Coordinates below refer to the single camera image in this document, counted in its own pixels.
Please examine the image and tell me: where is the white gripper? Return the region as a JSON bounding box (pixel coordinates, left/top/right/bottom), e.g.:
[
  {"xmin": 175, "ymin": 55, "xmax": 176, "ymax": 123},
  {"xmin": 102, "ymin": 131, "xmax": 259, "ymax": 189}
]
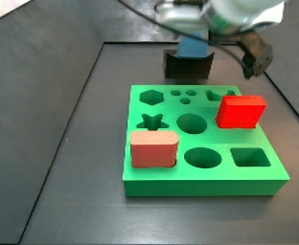
[{"xmin": 155, "ymin": 0, "xmax": 207, "ymax": 33}]

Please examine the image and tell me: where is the blue three prong object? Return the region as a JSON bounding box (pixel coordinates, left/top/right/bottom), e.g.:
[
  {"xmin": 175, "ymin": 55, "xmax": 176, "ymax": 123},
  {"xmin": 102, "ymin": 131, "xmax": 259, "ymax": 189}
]
[{"xmin": 176, "ymin": 33, "xmax": 209, "ymax": 59}]

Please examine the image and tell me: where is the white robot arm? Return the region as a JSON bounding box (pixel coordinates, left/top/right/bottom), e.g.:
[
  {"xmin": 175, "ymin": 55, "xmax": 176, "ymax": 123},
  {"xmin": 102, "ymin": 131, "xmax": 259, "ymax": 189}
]
[{"xmin": 155, "ymin": 0, "xmax": 287, "ymax": 35}]

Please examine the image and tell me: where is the black curved fixture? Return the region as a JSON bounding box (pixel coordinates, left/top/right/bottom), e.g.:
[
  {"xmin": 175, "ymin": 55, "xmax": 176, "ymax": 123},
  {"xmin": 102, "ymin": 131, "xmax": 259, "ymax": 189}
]
[{"xmin": 164, "ymin": 50, "xmax": 215, "ymax": 79}]

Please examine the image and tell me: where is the green shape sorter board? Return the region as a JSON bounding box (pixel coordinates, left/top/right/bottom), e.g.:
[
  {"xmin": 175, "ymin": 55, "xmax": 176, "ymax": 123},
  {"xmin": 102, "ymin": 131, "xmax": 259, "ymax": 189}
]
[{"xmin": 123, "ymin": 85, "xmax": 290, "ymax": 196}]

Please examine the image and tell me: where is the bright red rectangular block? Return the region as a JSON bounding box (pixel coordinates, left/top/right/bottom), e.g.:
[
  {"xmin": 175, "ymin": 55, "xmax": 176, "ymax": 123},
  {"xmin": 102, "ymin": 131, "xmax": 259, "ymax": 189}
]
[{"xmin": 217, "ymin": 96, "xmax": 267, "ymax": 129}]

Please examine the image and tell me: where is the dull red rounded block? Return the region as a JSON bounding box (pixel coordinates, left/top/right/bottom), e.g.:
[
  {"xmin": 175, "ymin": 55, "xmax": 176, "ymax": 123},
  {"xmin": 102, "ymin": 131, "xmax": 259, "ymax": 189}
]
[{"xmin": 130, "ymin": 130, "xmax": 179, "ymax": 168}]

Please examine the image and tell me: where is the black cable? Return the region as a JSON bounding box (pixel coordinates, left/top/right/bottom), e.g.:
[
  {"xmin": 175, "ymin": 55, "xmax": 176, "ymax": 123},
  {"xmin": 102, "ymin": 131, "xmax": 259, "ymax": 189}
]
[{"xmin": 115, "ymin": 0, "xmax": 249, "ymax": 66}]

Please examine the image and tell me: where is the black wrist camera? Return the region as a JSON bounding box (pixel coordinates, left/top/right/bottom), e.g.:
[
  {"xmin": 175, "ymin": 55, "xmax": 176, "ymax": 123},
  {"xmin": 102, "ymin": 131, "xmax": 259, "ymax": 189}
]
[{"xmin": 211, "ymin": 30, "xmax": 275, "ymax": 79}]

